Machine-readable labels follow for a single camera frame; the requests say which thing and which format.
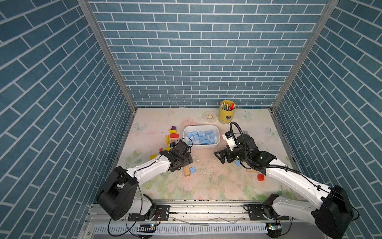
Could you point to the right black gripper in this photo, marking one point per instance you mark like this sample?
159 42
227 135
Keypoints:
227 151

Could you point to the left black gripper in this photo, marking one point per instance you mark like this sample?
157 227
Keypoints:
187 160

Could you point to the white rectangular dish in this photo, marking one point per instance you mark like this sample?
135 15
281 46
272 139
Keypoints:
202 128

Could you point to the blue cube cluster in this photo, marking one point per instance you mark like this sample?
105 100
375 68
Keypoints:
195 133

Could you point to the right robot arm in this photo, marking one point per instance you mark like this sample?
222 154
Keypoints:
326 207

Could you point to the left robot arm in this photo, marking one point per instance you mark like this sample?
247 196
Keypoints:
121 195

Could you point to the natural wood block lower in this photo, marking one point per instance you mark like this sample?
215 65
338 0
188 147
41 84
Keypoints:
187 171

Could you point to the natural wood flat block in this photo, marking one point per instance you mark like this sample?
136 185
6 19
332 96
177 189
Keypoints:
252 171

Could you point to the red rectangular block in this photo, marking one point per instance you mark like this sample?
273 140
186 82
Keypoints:
174 135

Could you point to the red cube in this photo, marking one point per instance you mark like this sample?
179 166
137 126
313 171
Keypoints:
260 177

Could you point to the yellow pen cup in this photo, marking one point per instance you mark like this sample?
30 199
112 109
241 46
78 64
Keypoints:
226 111

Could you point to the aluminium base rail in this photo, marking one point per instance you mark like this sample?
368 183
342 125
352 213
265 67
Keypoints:
198 220

